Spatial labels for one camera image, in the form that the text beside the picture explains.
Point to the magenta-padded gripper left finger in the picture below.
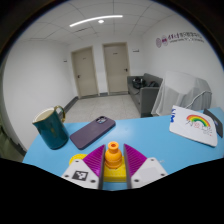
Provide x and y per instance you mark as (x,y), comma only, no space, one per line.
(81,173)

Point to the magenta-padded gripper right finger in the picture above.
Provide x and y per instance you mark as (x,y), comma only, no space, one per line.
(146,172)

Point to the orange charger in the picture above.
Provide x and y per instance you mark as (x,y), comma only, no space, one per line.
(113,155)

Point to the purple-cased smartphone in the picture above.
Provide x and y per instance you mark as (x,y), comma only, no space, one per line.
(91,132)

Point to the white board with rainbow print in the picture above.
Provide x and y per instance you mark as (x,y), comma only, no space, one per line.
(193,128)

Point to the black flat notebook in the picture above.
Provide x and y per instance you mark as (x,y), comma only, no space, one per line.
(216,120)

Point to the white cloth cover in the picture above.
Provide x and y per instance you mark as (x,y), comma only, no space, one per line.
(181,91)

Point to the black bag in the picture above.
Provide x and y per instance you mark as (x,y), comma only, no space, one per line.
(138,83)

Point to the beige door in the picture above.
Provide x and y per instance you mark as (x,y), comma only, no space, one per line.
(85,71)
(116,68)

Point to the round ceiling light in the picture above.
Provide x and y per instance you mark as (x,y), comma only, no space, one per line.
(101,21)

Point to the long ceiling light strip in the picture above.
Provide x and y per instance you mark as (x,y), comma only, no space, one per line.
(95,18)

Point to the purple wall logo sign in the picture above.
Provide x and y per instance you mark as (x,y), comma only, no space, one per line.
(180,39)

